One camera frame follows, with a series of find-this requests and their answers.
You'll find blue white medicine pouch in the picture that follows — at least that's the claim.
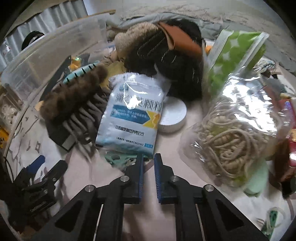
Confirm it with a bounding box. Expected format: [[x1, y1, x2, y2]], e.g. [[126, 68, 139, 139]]
[[95, 73, 171, 158]]

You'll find brown furry scrunchie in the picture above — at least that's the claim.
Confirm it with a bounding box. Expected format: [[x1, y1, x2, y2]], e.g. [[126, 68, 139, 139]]
[[40, 65, 108, 125]]

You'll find white round jar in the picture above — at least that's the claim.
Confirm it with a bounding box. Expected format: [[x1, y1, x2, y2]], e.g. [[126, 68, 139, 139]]
[[158, 96, 187, 133]]

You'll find clear plastic storage bin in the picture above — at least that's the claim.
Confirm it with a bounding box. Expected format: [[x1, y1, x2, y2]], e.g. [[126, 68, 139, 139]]
[[1, 18, 109, 134]]

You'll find mint green round compact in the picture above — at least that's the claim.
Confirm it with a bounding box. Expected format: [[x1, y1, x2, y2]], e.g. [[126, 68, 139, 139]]
[[244, 159, 269, 197]]

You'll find teal hair comb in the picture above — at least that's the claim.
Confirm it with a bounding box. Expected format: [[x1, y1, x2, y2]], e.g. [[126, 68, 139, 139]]
[[63, 61, 100, 84]]

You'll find green clothespin right side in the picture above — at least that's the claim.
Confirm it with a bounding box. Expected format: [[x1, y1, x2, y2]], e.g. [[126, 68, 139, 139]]
[[256, 207, 286, 240]]

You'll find yellow toy gadget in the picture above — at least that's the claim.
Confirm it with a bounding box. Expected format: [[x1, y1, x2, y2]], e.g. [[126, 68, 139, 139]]
[[68, 56, 82, 72]]

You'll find grey curtain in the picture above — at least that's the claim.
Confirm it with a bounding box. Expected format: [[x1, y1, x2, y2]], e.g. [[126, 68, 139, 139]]
[[1, 1, 88, 57]]

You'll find black cap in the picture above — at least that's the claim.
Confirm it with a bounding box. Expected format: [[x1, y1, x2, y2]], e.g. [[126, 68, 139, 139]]
[[21, 31, 45, 51]]

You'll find beige fluffy slipper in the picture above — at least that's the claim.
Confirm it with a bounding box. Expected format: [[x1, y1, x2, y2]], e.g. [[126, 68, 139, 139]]
[[114, 22, 161, 60]]

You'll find red carton box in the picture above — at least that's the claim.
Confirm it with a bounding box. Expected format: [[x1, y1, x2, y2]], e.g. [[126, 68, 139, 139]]
[[272, 99, 295, 170]]

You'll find green polka dot pouch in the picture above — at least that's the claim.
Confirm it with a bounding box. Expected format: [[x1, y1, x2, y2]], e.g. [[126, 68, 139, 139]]
[[202, 29, 269, 99]]

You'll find grey blue duvet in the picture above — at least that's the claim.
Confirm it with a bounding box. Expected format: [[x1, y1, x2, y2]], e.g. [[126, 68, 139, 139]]
[[108, 11, 223, 40]]

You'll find wooden headboard shelf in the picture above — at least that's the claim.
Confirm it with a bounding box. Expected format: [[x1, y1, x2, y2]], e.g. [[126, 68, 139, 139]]
[[86, 9, 116, 18]]

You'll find bag of beige cord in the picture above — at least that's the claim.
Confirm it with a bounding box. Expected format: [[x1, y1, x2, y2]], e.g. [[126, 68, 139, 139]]
[[180, 69, 292, 188]]

